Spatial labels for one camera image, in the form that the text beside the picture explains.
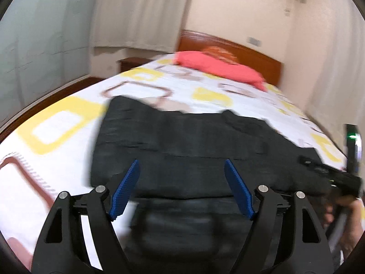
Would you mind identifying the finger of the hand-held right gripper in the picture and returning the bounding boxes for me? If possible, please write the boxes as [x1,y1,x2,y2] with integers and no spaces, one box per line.
[298,155,347,188]

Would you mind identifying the frosted glass partition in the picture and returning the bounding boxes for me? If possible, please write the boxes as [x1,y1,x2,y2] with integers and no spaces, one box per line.
[0,0,98,127]

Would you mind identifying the person's right hand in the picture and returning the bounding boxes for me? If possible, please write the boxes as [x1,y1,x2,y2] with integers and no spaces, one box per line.
[324,198,365,261]

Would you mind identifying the white curtain beside glass partition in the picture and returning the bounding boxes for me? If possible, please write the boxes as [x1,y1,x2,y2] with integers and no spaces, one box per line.
[91,0,198,56]

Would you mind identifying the wooden nightstand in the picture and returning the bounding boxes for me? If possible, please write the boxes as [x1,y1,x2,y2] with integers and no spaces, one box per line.
[117,57,155,74]

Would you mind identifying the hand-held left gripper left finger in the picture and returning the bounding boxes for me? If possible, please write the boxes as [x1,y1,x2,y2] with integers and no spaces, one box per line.
[31,159,141,274]

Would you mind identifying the orange patterned pillow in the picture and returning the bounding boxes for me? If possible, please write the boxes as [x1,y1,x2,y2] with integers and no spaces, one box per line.
[201,46,239,65]

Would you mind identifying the wooden bed side rail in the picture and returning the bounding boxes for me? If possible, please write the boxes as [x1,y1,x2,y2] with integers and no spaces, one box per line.
[0,76,104,143]

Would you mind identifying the wooden headboard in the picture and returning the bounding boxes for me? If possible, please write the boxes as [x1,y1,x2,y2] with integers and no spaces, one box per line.
[177,29,283,87]

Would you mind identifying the large black garment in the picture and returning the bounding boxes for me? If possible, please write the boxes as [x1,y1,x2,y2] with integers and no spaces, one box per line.
[91,95,343,274]

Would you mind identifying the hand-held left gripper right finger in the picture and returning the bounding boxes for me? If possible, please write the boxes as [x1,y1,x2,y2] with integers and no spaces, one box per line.
[224,159,335,274]

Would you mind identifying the white patterned bed sheet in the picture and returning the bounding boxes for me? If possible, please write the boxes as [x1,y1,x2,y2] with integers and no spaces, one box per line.
[0,50,351,274]

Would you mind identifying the red pillow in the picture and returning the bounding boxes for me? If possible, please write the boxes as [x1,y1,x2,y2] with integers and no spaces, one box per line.
[174,51,269,92]

